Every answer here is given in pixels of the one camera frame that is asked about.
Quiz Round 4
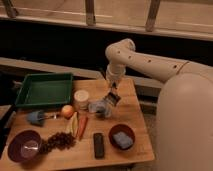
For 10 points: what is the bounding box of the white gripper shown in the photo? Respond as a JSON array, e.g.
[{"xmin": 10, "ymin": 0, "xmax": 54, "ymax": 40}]
[{"xmin": 106, "ymin": 69, "xmax": 125, "ymax": 88}]

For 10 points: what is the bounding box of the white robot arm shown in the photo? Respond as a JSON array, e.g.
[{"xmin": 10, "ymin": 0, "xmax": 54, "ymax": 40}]
[{"xmin": 105, "ymin": 39, "xmax": 213, "ymax": 171}]

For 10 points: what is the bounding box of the dark red bowl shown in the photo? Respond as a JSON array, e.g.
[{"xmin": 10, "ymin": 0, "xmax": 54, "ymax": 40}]
[{"xmin": 108, "ymin": 124, "xmax": 135, "ymax": 150}]

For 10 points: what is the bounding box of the purple bowl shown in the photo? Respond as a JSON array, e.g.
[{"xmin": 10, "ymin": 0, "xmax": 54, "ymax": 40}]
[{"xmin": 7, "ymin": 130, "xmax": 42, "ymax": 163}]

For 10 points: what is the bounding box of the white round container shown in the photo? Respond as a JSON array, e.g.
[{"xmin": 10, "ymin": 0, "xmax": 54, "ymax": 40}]
[{"xmin": 74, "ymin": 90, "xmax": 89, "ymax": 110}]

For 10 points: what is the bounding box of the orange carrot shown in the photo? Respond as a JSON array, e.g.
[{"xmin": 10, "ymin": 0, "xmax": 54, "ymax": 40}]
[{"xmin": 77, "ymin": 116, "xmax": 88, "ymax": 140}]

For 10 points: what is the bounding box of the red yellow apple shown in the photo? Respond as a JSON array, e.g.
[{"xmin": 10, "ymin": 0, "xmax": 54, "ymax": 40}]
[{"xmin": 60, "ymin": 105, "xmax": 75, "ymax": 119}]

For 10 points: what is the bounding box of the black remote control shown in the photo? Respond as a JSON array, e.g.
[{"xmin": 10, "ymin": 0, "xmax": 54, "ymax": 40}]
[{"xmin": 93, "ymin": 133, "xmax": 105, "ymax": 159}]

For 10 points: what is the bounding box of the green plastic tray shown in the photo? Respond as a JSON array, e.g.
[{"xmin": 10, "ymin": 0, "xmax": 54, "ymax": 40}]
[{"xmin": 15, "ymin": 73, "xmax": 73, "ymax": 108}]

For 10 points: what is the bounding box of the bunch of dark grapes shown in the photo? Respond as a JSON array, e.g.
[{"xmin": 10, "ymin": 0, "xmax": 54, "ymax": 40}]
[{"xmin": 40, "ymin": 132, "xmax": 75, "ymax": 154}]

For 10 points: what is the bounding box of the blue handled scoop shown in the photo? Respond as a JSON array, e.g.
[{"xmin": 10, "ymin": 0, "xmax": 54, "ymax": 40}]
[{"xmin": 26, "ymin": 110, "xmax": 58, "ymax": 126}]

